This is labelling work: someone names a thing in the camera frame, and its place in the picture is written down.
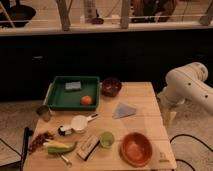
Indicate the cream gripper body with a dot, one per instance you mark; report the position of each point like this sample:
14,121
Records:
168,115

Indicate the light blue towel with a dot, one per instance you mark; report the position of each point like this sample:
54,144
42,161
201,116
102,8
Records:
123,110

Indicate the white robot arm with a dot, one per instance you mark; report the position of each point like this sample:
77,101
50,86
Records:
185,83

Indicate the orange terracotta bowl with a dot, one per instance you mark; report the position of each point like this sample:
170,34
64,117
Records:
136,149

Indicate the small green cup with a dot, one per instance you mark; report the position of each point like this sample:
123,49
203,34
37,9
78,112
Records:
106,139

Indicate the dark maroon bowl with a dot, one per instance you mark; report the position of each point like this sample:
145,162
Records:
110,87

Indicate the orange tomato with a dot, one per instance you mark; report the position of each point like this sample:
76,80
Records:
86,100

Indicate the wooden block brush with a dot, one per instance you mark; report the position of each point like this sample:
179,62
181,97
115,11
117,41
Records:
87,147

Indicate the white measuring cup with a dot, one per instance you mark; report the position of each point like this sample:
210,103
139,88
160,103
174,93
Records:
79,123

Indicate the grey blue sponge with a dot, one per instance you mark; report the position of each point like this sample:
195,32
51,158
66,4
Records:
71,86

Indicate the black white small bottle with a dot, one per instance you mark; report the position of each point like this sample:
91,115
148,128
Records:
65,130

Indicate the person seated in background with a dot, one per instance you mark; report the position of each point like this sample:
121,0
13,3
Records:
144,11

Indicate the metal clip tool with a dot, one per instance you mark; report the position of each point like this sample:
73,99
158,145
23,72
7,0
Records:
66,160

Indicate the green plastic tray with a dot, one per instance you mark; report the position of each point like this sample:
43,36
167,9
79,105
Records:
60,98

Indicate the small dark red object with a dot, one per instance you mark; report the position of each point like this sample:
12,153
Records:
97,21

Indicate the yellow corn cob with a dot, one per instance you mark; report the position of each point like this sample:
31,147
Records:
52,143

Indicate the small metal cup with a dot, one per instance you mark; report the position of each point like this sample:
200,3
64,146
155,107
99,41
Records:
44,113

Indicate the black chair at left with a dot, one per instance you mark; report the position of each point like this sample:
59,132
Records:
27,133

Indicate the black round stool base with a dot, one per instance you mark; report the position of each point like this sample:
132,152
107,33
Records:
19,16

